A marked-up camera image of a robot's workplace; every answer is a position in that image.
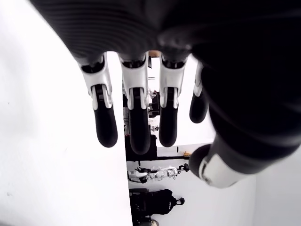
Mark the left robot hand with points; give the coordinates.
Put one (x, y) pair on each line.
(211, 35)

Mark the white humanoid robot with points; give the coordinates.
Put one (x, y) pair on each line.
(162, 173)

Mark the beige round object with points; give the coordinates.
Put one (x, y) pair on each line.
(154, 222)

